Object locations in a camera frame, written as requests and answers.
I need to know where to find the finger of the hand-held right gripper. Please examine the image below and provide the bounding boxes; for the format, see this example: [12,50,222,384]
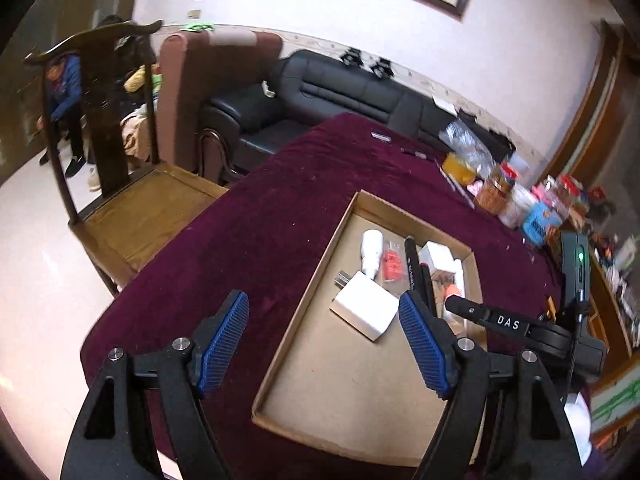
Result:
[445,294,532,337]

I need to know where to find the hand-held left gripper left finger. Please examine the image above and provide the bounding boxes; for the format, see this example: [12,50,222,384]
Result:
[60,289,251,480]

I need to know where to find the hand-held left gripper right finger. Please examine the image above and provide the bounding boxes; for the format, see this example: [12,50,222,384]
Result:
[397,290,585,480]

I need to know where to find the white pill bottle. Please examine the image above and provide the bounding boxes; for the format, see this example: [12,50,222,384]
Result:
[436,282,466,321]

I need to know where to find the black marker red end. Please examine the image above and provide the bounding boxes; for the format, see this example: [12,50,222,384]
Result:
[419,264,437,311]

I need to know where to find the large white charger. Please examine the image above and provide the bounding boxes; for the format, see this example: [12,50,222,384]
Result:
[329,270,399,342]

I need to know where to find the black marker white end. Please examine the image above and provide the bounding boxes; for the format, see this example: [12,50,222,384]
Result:
[403,236,425,295]

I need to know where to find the cardboard box tray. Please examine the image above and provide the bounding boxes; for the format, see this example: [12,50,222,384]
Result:
[251,190,488,468]

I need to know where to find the pink packet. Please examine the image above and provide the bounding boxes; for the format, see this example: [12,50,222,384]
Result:
[381,242,408,286]

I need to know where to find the white tapered bottle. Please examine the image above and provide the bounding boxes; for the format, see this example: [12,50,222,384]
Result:
[361,229,387,279]

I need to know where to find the clear jar blue cartoon label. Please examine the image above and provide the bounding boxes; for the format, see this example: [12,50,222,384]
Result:
[521,200,563,248]

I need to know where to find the clear jar red lid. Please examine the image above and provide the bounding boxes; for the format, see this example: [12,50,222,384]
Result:
[555,175,583,221]

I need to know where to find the white box with print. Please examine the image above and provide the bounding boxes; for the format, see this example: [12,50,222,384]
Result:
[419,241,463,291]

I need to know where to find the white plastic jar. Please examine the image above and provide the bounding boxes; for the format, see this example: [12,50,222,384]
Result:
[497,187,538,228]

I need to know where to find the orange label jar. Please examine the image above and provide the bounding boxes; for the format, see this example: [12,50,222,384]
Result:
[475,162,518,216]

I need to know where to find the white tweezers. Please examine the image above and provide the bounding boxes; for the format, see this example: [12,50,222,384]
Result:
[435,160,476,208]

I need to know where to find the yellow tape roll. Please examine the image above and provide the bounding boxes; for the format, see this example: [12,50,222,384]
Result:
[442,154,478,186]

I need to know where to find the clear plastic bag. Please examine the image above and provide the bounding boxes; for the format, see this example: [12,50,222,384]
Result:
[439,120,496,181]

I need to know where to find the dark wooden chair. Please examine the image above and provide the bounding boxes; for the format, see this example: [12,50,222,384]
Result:
[24,20,231,296]

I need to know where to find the pile of clothes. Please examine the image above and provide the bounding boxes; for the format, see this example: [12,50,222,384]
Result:
[120,67,163,161]

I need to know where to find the brown armchair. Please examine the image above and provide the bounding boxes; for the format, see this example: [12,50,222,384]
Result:
[157,30,283,181]

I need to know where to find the black leather sofa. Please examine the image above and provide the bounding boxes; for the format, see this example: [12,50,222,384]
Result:
[200,49,516,186]

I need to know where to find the clutter of tools and cables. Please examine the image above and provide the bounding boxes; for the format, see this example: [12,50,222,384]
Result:
[575,180,640,341]

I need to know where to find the black cable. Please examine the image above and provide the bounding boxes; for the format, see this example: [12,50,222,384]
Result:
[564,300,587,406]

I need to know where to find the bamboo wall picture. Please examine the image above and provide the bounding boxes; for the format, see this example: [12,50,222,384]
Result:
[590,380,640,441]

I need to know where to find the wooden door frame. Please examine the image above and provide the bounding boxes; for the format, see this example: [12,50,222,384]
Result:
[537,20,640,191]

